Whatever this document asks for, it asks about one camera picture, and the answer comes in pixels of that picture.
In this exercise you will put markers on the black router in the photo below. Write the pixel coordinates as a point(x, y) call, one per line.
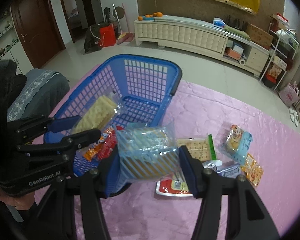
point(236, 22)

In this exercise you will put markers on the white slippers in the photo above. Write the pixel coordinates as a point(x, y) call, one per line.
point(295, 117)

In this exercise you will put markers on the white paper roll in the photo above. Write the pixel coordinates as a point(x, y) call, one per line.
point(242, 62)

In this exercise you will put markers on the small orange snack packet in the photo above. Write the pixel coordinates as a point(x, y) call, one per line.
point(252, 171)

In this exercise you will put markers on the cream TV cabinet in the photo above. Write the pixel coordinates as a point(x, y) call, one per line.
point(185, 35)

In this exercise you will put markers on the black bag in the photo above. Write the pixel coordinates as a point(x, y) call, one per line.
point(91, 38)

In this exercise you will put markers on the red and white box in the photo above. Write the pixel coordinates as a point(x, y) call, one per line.
point(282, 20)

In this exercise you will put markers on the orange picture box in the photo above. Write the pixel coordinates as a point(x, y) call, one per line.
point(276, 72)

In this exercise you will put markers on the blue and white tissue box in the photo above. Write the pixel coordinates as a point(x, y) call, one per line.
point(218, 22)

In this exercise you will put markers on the blue and white small box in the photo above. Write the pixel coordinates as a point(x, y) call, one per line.
point(237, 47)

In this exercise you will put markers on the orange cartoon snack packet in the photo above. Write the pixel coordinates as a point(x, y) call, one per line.
point(93, 151)

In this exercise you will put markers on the pink broom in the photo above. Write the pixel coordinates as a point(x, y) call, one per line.
point(125, 37)

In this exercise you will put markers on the pink tablecloth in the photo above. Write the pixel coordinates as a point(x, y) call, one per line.
point(240, 205)

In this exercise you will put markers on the small purple-blue snack packet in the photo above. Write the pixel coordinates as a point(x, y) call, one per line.
point(227, 171)

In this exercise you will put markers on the light blue cartoon packet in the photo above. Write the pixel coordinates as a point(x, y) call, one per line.
point(236, 143)

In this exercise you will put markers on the blue striped cracker packet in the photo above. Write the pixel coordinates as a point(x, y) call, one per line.
point(145, 150)

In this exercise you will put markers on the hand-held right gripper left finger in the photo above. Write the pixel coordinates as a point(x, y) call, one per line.
point(112, 172)

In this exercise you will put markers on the blue dish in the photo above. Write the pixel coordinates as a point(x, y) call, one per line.
point(148, 18)

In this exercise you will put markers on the brown wooden door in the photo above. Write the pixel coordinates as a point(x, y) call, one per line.
point(37, 25)

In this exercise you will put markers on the blue plastic basket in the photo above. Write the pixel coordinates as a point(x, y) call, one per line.
point(145, 80)

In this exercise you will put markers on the orange-red flat box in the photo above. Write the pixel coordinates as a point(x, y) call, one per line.
point(233, 54)

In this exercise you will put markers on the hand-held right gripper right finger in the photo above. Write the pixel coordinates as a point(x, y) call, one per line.
point(187, 170)

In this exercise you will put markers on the white wall shelf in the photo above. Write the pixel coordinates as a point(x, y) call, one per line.
point(5, 37)

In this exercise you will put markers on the red tray snack packet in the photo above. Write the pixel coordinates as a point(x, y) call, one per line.
point(170, 188)

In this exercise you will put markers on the pale yellow cracker packet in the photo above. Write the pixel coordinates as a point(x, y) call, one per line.
point(97, 112)

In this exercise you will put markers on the clear green-edged cracker packet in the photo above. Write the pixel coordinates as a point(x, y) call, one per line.
point(197, 146)

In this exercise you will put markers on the white shelf rack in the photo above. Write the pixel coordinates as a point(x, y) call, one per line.
point(277, 50)

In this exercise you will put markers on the pink bag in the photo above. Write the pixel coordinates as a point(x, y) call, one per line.
point(288, 95)

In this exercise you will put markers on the chair with grey lace cover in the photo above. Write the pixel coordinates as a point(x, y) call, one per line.
point(40, 92)

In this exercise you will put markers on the green folded cloth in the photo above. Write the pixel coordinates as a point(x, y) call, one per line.
point(237, 32)

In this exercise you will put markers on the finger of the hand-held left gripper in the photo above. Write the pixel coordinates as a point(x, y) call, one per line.
point(82, 137)
point(62, 124)

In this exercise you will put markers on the red bag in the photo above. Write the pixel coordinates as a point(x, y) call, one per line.
point(107, 36)

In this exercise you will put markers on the round brown wall disc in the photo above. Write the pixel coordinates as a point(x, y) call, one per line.
point(121, 11)

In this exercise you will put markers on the dark door frame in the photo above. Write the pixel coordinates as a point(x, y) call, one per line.
point(61, 10)

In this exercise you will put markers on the brown cardboard box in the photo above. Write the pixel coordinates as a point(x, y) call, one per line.
point(260, 37)

